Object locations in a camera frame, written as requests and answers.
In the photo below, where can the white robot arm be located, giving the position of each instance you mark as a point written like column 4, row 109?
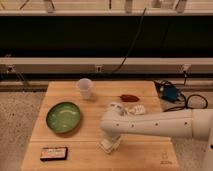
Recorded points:
column 188, row 123

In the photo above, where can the green ceramic bowl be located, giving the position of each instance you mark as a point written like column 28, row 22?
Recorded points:
column 63, row 117

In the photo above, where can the red chili pepper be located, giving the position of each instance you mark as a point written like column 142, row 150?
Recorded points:
column 129, row 98

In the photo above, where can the clear plastic cup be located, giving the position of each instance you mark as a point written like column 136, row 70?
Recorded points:
column 84, row 86

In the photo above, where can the white small carton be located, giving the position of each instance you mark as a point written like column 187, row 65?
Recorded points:
column 136, row 110

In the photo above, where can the wooden table board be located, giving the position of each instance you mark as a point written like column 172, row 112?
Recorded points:
column 135, row 153

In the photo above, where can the blue power adapter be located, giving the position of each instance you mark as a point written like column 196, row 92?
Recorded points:
column 170, row 94

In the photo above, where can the dark rectangular tin box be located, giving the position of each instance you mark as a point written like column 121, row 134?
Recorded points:
column 53, row 153

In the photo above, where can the white wall outlet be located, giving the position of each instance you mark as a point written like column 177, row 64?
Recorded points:
column 99, row 68

